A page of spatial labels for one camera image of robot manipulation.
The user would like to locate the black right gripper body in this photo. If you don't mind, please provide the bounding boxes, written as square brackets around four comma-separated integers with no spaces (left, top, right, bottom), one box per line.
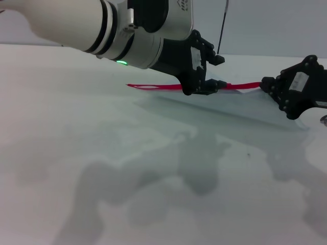
[273,55,327,120]

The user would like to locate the clear document bag red zipper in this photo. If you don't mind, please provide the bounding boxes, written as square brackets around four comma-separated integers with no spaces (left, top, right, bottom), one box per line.
[126,75,311,131]

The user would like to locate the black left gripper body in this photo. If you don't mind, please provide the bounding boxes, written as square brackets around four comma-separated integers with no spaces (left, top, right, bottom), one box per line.
[150,29,209,96]

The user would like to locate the thin black vertical rod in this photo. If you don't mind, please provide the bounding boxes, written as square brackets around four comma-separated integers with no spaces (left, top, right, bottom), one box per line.
[216,0,230,56]

